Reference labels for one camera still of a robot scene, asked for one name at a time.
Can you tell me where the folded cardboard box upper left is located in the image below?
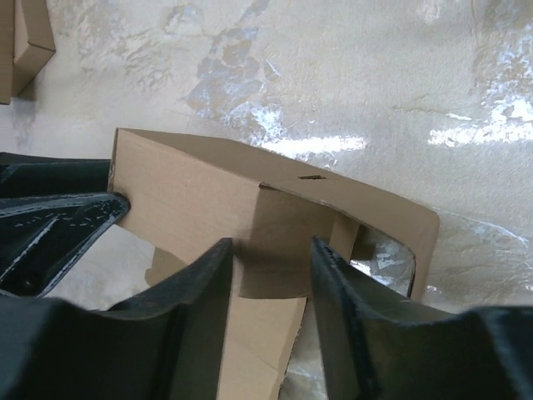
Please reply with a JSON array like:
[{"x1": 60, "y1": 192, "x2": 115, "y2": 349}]
[{"x1": 0, "y1": 0, "x2": 14, "y2": 105}]

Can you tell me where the brown cardboard box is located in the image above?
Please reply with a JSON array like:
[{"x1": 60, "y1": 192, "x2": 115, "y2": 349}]
[{"x1": 109, "y1": 128, "x2": 440, "y2": 399}]

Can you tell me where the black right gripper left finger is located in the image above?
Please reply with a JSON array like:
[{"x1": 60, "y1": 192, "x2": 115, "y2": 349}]
[{"x1": 1, "y1": 238, "x2": 233, "y2": 399}]

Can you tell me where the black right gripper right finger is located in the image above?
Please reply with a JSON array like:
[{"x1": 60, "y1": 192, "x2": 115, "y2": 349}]
[{"x1": 311, "y1": 238, "x2": 532, "y2": 399}]

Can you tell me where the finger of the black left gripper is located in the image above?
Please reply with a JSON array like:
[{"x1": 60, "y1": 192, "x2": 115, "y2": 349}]
[
  {"x1": 1, "y1": 152, "x2": 111, "y2": 198},
  {"x1": 1, "y1": 192, "x2": 130, "y2": 297}
]

